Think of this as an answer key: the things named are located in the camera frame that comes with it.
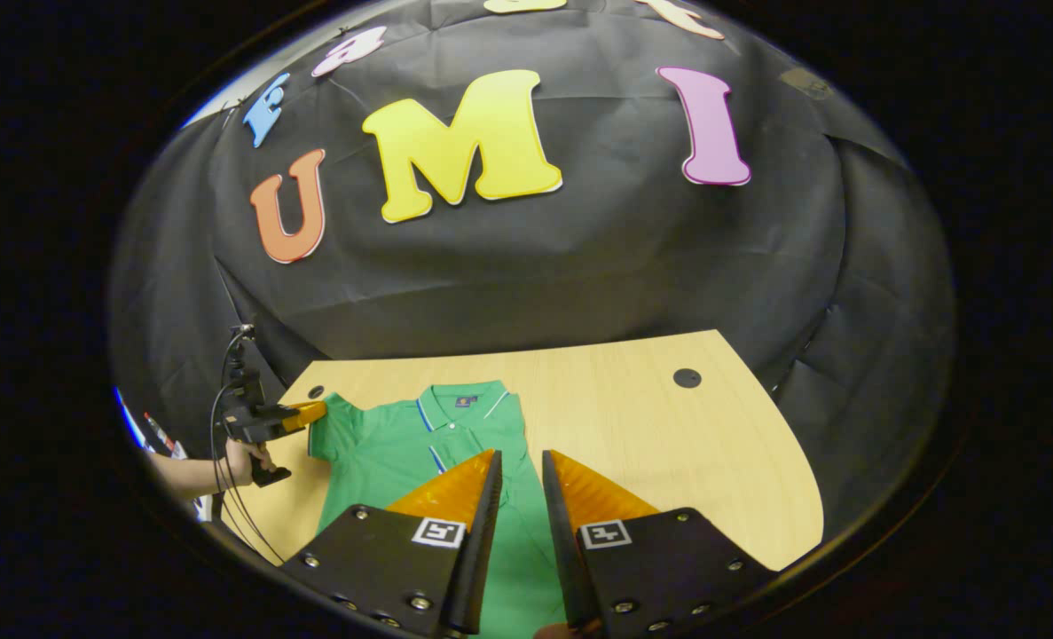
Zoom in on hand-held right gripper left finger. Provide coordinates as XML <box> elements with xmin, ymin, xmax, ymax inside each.
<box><xmin>279</xmin><ymin>448</ymin><xmax>503</xmax><ymax>638</ymax></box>

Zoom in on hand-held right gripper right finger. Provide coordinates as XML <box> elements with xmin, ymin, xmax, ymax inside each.
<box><xmin>541</xmin><ymin>448</ymin><xmax>780</xmax><ymax>638</ymax></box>

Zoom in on green T-shirt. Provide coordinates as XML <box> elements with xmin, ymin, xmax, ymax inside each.
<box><xmin>307</xmin><ymin>380</ymin><xmax>571</xmax><ymax>639</ymax></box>

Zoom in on white blue printed object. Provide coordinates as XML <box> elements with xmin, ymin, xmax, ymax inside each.
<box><xmin>116</xmin><ymin>386</ymin><xmax>181</xmax><ymax>462</ymax></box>

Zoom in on black backdrop cloth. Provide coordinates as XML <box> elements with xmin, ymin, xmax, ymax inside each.
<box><xmin>109</xmin><ymin>0</ymin><xmax>953</xmax><ymax>542</ymax></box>

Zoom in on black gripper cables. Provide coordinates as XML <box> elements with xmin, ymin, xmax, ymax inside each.
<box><xmin>209</xmin><ymin>382</ymin><xmax>283</xmax><ymax>564</ymax></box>

